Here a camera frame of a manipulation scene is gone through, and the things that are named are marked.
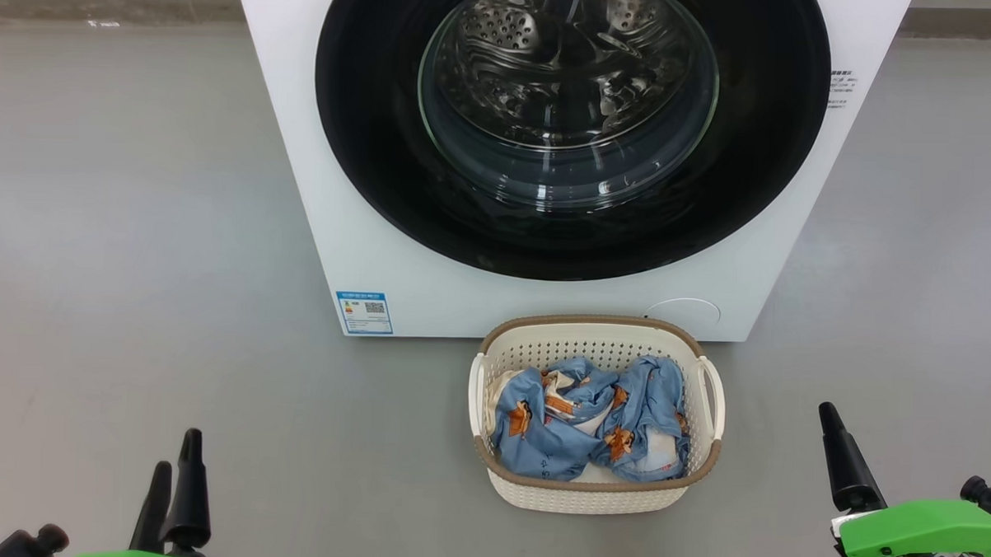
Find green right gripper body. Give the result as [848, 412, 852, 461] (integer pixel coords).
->
[816, 496, 991, 557]

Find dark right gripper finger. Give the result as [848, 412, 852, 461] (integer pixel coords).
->
[815, 401, 890, 514]

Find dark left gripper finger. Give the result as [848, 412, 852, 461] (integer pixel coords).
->
[162, 428, 215, 550]
[129, 461, 173, 553]

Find blue cartoon print garment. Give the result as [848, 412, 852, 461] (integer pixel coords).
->
[488, 354, 625, 483]
[591, 353, 695, 484]

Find washing machine glass door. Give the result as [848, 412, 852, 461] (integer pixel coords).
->
[308, 0, 834, 291]

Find white front-load washing machine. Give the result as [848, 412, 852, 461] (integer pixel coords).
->
[220, 0, 914, 356]

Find washing machine drum opening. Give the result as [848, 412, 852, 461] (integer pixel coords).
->
[438, 0, 699, 154]

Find round white filter cover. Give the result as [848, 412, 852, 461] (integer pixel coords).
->
[645, 297, 722, 329]

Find blue energy label sticker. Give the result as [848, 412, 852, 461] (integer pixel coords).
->
[334, 290, 395, 337]

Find cream perforated laundry basket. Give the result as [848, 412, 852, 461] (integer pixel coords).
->
[464, 311, 730, 520]

